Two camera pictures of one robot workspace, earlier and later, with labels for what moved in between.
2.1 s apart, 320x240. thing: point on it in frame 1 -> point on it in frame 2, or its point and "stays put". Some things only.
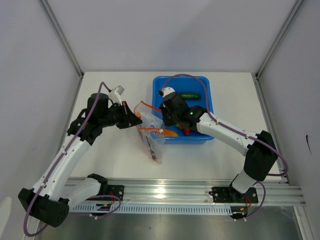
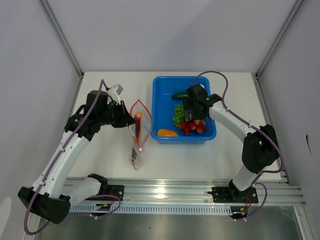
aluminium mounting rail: (194, 190) stays put
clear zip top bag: (152, 128) -> (139, 132)
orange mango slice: (169, 133) stays put
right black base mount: (229, 195) stays put
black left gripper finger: (131, 119) stays put
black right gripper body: (170, 119) -> (195, 113)
